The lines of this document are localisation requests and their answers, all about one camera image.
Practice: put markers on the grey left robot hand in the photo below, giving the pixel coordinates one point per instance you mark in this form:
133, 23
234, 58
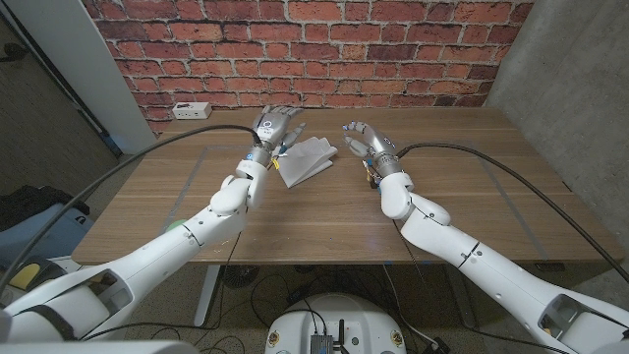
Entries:
272, 130

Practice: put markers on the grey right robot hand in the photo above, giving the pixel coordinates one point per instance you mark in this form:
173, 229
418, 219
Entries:
376, 142

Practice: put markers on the white handkerchief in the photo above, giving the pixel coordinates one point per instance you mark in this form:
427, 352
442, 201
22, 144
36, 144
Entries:
307, 159

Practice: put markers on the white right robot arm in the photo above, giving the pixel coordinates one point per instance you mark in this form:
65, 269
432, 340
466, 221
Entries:
491, 265

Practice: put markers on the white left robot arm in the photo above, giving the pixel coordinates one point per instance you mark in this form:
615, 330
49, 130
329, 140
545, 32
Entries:
147, 255

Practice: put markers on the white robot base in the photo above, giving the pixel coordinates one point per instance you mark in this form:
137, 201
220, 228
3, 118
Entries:
359, 319

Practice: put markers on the silver box on robot base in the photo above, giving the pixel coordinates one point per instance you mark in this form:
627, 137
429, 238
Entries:
322, 344

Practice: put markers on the green push button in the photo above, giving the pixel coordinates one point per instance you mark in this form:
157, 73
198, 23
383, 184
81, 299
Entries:
173, 226

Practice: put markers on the white power strip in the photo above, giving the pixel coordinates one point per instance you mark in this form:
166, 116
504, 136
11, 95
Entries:
191, 110

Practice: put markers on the brick print backdrop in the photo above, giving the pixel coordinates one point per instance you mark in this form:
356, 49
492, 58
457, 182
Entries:
314, 49

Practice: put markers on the black round fan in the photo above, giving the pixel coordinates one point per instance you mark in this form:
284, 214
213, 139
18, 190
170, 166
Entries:
238, 276

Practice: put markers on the metal table leg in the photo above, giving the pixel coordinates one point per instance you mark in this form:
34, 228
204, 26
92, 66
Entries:
462, 305
206, 300

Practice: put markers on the black power adapter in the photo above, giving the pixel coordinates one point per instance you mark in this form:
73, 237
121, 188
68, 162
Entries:
436, 345

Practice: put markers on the black bag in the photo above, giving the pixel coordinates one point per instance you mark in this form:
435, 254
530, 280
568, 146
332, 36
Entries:
29, 201

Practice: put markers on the white robot torso rim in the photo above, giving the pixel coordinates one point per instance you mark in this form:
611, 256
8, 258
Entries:
98, 347

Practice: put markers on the black foot pedal yellow pads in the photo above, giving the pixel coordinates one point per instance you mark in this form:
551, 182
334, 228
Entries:
27, 273

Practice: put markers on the white wall column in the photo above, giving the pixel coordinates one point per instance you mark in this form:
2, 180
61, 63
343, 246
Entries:
83, 59

